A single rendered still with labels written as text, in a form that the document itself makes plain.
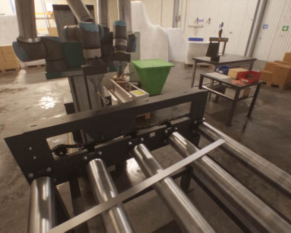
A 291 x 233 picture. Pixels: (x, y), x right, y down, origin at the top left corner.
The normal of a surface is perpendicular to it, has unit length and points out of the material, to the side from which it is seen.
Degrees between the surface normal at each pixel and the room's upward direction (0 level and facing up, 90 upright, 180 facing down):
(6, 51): 90
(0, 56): 90
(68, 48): 90
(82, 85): 90
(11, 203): 0
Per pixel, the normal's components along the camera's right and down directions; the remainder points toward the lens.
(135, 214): 0.00, -0.87
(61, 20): 0.42, 0.45
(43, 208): 0.29, -0.90
